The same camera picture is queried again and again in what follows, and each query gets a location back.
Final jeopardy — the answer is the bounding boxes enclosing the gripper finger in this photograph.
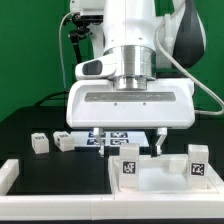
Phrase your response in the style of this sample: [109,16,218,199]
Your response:
[93,128,108,157]
[151,127,167,157]

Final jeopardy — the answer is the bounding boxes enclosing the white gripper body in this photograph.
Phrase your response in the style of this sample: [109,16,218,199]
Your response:
[66,78,195,129]

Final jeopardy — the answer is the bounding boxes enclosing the white square table top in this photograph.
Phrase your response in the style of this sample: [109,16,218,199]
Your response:
[108,154,221,194]

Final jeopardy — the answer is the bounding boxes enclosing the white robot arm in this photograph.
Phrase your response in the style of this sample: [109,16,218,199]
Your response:
[66,0,224,155]

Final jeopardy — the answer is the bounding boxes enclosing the white sheet with tags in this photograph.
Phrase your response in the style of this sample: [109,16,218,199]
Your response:
[70,131,149,147]

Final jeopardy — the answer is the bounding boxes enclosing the white U-shaped obstacle fence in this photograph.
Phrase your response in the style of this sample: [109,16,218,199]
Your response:
[0,159,224,221]

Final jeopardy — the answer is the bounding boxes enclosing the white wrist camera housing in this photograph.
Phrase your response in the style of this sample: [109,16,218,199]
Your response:
[75,54,117,80]

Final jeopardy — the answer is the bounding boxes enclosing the black cables at base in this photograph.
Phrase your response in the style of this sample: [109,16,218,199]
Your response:
[33,89,71,108]

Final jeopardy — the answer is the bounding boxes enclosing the white cable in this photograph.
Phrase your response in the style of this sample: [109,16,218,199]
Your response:
[58,11,76,91]

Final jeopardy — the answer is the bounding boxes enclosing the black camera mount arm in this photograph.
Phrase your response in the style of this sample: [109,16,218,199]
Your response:
[65,13,104,64]

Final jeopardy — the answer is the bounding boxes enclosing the grey camera on mount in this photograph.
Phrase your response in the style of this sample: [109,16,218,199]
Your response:
[80,8,104,18]

